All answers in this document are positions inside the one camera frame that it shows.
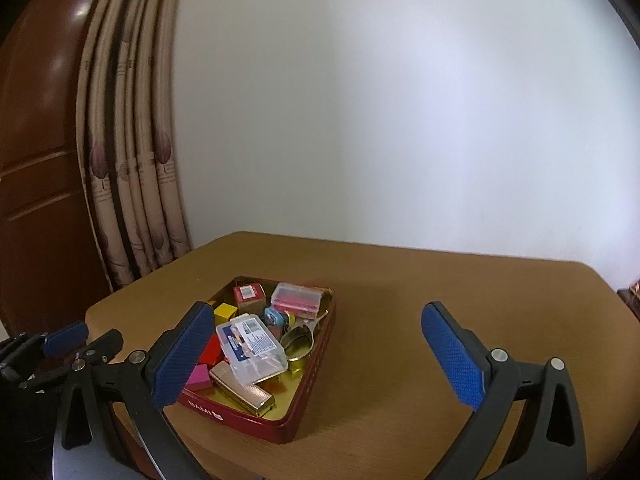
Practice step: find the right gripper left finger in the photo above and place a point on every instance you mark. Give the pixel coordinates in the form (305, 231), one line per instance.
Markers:
(175, 354)

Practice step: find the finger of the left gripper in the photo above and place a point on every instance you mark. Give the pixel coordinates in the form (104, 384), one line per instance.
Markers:
(62, 342)
(105, 348)

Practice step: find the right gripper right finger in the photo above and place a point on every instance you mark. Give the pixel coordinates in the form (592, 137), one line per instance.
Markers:
(459, 353)

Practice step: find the pink eraser block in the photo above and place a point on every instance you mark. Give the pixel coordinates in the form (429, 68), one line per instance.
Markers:
(199, 379)

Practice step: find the yellow cube block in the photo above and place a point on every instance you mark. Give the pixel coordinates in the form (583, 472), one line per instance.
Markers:
(223, 313)

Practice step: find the clear plastic card box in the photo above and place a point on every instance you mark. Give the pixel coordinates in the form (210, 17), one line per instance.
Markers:
(251, 350)

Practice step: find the flat red box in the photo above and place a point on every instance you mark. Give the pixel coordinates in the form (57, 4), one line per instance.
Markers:
(212, 353)

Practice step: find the brown wooden door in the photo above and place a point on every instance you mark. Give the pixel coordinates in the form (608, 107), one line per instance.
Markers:
(51, 270)

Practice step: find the red gold tin tray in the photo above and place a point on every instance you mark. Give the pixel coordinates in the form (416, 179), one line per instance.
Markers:
(290, 389)

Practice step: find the red barcode box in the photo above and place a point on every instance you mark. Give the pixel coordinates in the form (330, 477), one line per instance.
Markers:
(250, 297)

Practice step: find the blue round tin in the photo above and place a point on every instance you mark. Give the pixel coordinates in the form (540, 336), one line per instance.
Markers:
(275, 318)

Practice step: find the clear case red contents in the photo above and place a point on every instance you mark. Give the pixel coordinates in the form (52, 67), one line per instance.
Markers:
(301, 301)

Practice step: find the patterned beige curtain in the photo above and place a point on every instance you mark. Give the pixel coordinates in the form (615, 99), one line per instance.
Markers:
(125, 138)

